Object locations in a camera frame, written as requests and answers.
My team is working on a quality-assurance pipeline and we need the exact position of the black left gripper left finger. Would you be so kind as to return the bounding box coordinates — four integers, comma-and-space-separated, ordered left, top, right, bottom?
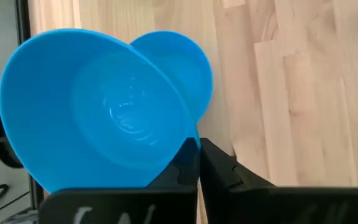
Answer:
39, 138, 200, 224

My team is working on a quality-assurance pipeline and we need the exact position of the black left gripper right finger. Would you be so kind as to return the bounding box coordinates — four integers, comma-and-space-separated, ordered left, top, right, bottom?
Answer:
200, 138, 358, 224

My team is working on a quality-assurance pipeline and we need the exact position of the blue mini bowl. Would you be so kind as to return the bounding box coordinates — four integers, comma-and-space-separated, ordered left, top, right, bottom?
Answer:
129, 30, 214, 124
0, 27, 202, 194

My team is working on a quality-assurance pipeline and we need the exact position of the black round table foot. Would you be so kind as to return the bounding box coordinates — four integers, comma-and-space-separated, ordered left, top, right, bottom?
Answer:
0, 116, 24, 169

